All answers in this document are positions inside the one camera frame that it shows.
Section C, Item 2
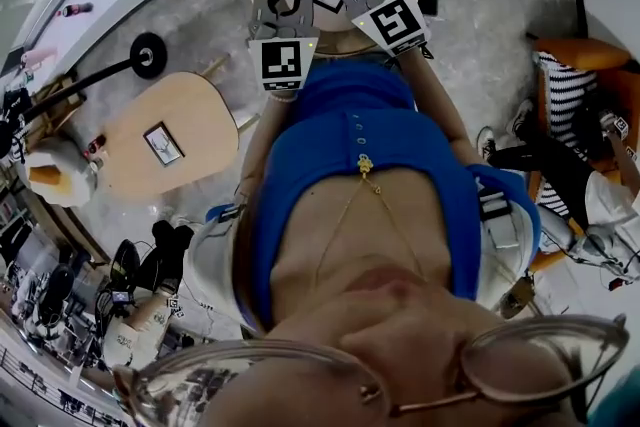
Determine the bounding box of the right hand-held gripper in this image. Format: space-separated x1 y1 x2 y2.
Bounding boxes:
315 0 434 61

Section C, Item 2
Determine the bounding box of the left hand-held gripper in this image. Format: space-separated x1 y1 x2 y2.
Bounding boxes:
247 0 321 92

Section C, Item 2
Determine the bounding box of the small framed deer picture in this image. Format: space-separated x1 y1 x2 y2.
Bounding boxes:
142 120 186 168

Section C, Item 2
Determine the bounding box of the person's right forearm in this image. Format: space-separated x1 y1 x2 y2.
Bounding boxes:
392 48 479 161

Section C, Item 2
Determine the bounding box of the person's left forearm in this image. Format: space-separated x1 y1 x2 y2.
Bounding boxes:
238 90 301 199

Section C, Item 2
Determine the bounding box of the blue knit top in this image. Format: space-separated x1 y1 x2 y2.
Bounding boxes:
207 59 542 331

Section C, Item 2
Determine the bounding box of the oval wooden table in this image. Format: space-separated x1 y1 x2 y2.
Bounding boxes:
97 54 261 201

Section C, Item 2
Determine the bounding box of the black floor lamp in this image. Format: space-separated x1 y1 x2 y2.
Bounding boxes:
14 31 169 124

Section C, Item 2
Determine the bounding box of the black white striped blanket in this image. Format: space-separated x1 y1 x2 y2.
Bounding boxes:
535 51 601 222

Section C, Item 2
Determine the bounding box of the orange armchair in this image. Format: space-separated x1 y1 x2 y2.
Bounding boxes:
526 36 640 272

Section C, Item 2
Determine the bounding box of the wooden side rack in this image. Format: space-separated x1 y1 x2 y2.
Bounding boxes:
24 73 87 151

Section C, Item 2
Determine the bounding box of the pink bottle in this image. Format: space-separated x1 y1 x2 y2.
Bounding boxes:
19 45 60 67

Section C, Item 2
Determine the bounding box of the white fluffy pouf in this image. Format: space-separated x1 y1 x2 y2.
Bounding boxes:
20 137 100 210

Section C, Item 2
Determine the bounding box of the black jacket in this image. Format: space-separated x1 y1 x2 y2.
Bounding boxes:
0 87 32 159

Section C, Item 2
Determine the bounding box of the person's head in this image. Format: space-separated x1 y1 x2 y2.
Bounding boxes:
199 259 640 427

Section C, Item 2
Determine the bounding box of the black metal railing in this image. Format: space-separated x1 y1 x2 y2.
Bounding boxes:
0 347 132 427

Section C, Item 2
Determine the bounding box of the gold necklace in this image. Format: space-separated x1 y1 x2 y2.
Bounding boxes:
312 153 426 286

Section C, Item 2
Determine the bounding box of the grey backpack shoulder strap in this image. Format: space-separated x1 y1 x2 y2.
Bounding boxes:
187 202 251 336
474 187 534 311

